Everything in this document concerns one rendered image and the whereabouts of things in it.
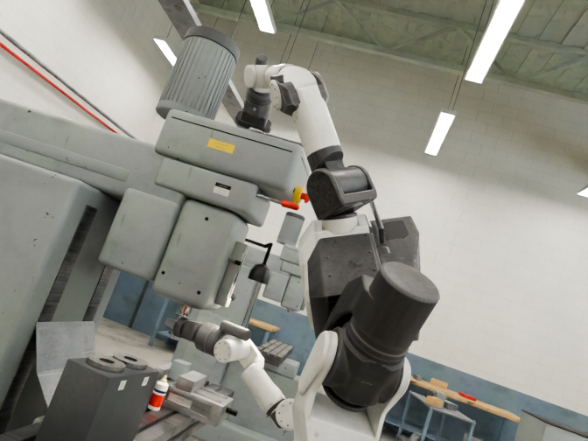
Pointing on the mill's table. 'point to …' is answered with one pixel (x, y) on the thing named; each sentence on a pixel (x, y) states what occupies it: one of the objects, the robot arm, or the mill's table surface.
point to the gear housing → (213, 190)
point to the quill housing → (199, 255)
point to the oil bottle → (158, 395)
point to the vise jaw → (191, 381)
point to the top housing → (234, 153)
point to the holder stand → (99, 399)
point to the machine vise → (194, 401)
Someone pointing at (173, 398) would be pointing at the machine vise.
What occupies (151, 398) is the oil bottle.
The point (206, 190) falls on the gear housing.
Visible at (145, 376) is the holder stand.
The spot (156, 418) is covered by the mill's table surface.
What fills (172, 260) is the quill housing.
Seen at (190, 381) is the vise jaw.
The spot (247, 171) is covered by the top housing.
